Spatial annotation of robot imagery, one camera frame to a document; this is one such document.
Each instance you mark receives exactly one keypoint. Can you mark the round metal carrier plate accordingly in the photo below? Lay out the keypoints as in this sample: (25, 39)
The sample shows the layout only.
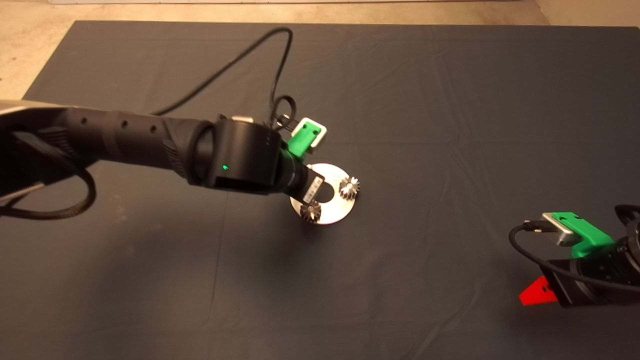
(340, 210)

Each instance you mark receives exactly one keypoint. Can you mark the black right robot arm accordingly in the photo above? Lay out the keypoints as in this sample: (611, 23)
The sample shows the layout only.
(632, 240)

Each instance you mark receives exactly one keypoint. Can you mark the green left camera mount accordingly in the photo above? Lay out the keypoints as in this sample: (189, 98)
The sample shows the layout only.
(302, 142)

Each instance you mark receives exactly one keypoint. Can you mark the green right camera mount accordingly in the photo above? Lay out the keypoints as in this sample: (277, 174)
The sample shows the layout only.
(590, 235)

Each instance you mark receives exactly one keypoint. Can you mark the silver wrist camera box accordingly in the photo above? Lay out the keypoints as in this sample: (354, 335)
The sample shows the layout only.
(562, 232)
(320, 131)

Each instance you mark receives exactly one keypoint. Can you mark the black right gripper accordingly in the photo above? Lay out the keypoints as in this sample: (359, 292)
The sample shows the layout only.
(585, 280)

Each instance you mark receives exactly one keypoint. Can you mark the dark grey table cloth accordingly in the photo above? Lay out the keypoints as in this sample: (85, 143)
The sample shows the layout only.
(450, 100)

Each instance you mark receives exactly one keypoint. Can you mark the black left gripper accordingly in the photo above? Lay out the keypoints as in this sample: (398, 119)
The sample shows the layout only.
(300, 180)

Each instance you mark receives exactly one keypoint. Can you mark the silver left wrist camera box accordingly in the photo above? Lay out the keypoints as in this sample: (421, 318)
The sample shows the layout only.
(320, 131)

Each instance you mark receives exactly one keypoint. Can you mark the small steel planetary gear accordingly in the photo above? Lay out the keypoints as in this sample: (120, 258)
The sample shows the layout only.
(350, 187)
(310, 212)

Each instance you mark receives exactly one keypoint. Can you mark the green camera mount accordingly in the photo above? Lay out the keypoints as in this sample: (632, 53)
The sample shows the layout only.
(590, 235)
(302, 142)

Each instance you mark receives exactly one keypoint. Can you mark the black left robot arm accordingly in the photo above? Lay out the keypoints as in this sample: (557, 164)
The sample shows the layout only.
(125, 135)

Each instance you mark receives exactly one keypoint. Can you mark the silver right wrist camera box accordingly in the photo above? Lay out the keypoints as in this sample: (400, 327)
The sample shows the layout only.
(562, 232)

